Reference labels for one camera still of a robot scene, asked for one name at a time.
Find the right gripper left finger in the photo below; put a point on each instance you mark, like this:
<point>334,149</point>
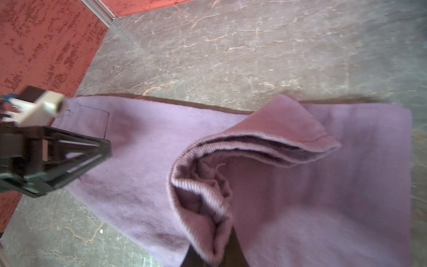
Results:
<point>192,259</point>

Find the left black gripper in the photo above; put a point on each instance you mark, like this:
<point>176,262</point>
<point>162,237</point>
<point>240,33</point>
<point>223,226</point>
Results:
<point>17,148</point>

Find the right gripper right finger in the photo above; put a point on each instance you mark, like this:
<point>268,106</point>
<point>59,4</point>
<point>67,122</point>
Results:
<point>234,256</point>

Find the purple trousers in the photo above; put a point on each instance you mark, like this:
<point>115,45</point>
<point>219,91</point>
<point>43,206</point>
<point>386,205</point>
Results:
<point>303,185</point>

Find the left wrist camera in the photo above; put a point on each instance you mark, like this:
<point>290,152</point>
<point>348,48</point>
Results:
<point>32,107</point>

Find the left aluminium corner post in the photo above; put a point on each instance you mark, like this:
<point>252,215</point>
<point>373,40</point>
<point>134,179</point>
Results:
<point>101,11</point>

